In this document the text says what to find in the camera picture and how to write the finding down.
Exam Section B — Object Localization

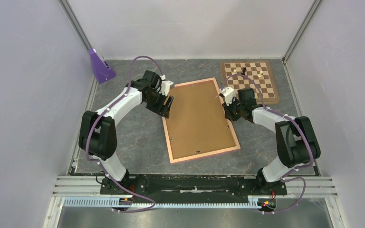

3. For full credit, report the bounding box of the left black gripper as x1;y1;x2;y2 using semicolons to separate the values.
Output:
144;89;174;119

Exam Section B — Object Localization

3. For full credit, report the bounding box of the brown cardboard backing board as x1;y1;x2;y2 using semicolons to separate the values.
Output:
165;80;237;160

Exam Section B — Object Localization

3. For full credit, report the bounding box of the wooden picture frame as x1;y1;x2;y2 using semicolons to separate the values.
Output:
162;77;241;164

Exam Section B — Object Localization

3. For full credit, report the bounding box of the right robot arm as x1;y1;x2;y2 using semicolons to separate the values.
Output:
219;86;321;194

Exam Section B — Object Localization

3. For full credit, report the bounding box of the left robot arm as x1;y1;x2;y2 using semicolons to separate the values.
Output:
78;70;174;194

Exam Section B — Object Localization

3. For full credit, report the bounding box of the white chess piece right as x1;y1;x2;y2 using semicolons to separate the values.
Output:
257;71;263;78

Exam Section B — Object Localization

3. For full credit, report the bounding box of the wooden chessboard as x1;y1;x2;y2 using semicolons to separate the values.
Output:
220;60;280;105

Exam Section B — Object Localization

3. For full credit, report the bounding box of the purple plastic wedge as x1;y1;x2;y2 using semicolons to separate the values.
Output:
89;48;116;84

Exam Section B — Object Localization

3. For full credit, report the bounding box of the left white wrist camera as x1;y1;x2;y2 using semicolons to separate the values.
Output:
160;75;174;96

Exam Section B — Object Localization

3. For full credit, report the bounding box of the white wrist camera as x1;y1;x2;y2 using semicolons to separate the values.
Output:
160;75;174;96
219;86;235;106

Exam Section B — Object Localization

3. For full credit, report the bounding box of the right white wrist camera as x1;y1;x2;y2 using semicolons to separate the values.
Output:
219;86;235;106

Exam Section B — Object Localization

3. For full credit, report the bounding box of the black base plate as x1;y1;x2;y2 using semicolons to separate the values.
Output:
100;174;288;205

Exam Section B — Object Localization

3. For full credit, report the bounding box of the aluminium rail frame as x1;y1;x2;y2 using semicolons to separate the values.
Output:
43;173;344;228

